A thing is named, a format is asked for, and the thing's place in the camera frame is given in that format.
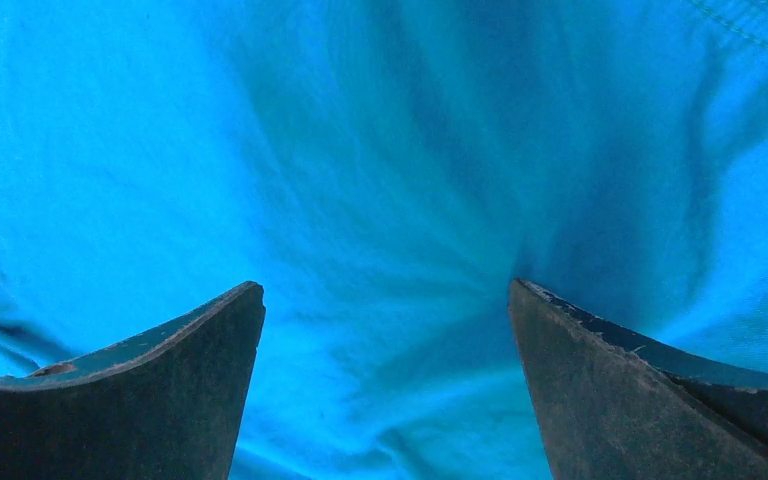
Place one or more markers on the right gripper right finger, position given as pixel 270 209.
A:
pixel 611 403

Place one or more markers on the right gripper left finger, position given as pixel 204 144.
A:
pixel 164 404

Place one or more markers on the blue t shirt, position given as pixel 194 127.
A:
pixel 383 169

